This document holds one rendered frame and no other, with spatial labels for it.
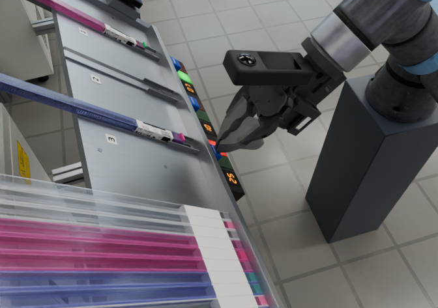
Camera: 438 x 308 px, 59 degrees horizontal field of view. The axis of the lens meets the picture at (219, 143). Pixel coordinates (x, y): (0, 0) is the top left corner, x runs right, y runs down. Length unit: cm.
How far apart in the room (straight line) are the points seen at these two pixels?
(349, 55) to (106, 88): 32
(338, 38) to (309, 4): 174
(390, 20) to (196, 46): 146
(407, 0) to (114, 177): 39
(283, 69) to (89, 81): 25
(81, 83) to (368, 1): 37
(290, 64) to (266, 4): 170
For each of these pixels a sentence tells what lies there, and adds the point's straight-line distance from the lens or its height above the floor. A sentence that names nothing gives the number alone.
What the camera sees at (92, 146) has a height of 85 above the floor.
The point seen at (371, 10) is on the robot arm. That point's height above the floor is 91.
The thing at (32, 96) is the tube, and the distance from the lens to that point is 45.
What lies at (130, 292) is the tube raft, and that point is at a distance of 35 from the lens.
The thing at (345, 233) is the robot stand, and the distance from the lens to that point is 131.
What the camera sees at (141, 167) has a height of 80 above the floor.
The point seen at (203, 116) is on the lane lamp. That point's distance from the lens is 71.
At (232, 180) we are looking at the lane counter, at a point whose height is 66.
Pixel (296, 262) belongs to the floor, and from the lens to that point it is 129.
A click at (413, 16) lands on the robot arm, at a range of 56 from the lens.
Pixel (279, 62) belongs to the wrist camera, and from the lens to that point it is 52.
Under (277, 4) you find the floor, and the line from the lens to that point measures 223.
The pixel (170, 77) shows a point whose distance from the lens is 68.
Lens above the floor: 119
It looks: 52 degrees down
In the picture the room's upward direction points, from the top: straight up
